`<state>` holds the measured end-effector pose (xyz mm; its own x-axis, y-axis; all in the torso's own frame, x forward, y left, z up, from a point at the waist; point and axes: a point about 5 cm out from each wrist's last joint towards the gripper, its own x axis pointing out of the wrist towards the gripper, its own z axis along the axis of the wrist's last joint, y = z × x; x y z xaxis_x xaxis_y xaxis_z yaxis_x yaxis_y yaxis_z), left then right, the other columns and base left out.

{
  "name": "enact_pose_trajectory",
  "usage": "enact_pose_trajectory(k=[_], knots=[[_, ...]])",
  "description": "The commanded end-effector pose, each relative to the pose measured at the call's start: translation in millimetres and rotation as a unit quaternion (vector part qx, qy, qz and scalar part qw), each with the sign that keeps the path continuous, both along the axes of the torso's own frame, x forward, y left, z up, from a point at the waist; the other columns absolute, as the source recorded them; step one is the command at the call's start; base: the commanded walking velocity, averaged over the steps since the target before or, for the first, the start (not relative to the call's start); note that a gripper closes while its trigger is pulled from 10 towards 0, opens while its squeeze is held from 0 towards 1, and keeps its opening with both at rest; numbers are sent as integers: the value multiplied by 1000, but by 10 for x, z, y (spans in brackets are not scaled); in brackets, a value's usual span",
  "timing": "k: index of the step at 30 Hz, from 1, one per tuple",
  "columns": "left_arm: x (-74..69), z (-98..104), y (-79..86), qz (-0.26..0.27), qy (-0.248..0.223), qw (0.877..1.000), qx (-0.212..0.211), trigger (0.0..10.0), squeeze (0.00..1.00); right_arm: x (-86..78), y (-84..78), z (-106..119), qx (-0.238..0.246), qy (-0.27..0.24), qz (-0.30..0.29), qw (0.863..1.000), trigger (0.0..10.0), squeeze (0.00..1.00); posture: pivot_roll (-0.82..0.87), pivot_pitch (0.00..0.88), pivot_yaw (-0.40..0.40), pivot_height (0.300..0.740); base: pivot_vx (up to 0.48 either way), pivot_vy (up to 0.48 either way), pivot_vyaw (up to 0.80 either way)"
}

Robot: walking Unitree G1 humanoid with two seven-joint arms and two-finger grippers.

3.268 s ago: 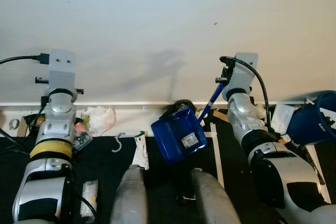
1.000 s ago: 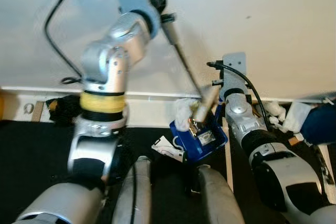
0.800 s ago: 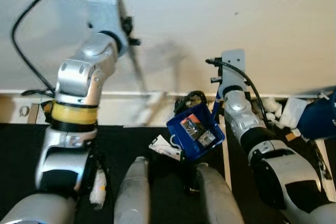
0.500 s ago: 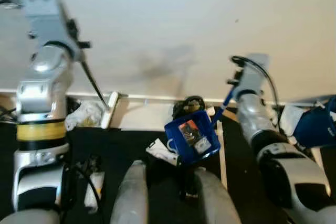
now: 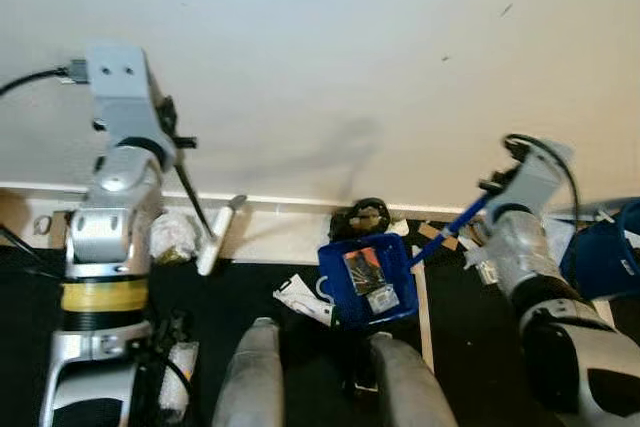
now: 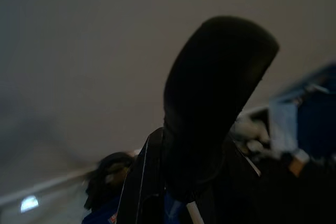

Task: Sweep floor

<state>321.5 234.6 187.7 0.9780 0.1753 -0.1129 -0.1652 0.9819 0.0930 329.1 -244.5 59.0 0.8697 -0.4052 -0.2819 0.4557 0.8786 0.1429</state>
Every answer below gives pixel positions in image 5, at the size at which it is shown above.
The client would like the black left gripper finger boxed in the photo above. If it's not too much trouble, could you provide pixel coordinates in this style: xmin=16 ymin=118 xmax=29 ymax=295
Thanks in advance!
xmin=175 ymin=160 xmax=217 ymax=239

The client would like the blue long-handled dustpan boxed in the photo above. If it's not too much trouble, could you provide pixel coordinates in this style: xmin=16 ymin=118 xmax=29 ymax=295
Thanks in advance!
xmin=317 ymin=192 xmax=493 ymax=330

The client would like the white floor tape strip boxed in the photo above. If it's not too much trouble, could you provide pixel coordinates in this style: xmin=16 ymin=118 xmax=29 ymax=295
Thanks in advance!
xmin=408 ymin=242 xmax=437 ymax=373

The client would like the white crumpled plastic bag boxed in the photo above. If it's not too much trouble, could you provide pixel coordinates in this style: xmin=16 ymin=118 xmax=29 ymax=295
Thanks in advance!
xmin=150 ymin=209 xmax=206 ymax=266

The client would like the white flat plastic container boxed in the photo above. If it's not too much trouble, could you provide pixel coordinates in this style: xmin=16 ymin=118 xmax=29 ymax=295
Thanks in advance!
xmin=545 ymin=217 xmax=581 ymax=263

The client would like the white baseboard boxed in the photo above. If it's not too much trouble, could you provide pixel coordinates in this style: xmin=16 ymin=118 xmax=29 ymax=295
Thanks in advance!
xmin=0 ymin=182 xmax=640 ymax=270

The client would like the blue plastic bucket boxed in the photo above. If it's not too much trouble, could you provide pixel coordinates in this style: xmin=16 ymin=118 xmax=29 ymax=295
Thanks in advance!
xmin=560 ymin=197 xmax=640 ymax=300

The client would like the small black crumpled scrap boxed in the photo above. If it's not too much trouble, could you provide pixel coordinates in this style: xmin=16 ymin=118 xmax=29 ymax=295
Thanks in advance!
xmin=150 ymin=312 xmax=196 ymax=348

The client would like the white flat paper package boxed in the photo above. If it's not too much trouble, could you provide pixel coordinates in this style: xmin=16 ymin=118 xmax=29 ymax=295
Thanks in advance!
xmin=273 ymin=274 xmax=336 ymax=326

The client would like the black orange snack packet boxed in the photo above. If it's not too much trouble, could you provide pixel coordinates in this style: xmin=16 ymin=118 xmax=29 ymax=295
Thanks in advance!
xmin=343 ymin=247 xmax=386 ymax=293

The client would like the small white box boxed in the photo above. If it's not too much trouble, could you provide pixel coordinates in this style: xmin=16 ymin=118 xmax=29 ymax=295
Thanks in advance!
xmin=367 ymin=287 xmax=399 ymax=313

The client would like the white crumpled plastic wrap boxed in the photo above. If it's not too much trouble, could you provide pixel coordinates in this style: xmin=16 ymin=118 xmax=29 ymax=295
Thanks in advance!
xmin=158 ymin=340 xmax=201 ymax=423

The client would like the grey left robot leg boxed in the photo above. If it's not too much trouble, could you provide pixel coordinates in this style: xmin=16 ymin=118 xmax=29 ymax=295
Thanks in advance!
xmin=212 ymin=317 xmax=286 ymax=427

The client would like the grey robot leg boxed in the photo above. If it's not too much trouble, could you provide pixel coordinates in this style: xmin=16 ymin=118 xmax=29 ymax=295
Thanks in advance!
xmin=212 ymin=317 xmax=286 ymax=427
xmin=370 ymin=332 xmax=461 ymax=427

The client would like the grey right robot leg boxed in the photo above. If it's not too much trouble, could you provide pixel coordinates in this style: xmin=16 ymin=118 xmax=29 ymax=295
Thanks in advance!
xmin=370 ymin=332 xmax=461 ymax=427

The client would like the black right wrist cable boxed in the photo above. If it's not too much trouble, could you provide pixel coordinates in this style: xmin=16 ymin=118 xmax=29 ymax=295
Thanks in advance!
xmin=503 ymin=134 xmax=581 ymax=230

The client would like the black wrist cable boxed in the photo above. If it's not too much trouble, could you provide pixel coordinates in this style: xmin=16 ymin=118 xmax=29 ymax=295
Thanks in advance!
xmin=503 ymin=134 xmax=581 ymax=230
xmin=0 ymin=67 xmax=91 ymax=98

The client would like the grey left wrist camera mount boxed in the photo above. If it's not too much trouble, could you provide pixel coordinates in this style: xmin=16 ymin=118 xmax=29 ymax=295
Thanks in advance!
xmin=88 ymin=44 xmax=161 ymax=143

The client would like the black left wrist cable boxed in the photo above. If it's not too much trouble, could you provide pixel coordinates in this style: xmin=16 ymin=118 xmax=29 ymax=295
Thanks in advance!
xmin=0 ymin=67 xmax=91 ymax=98

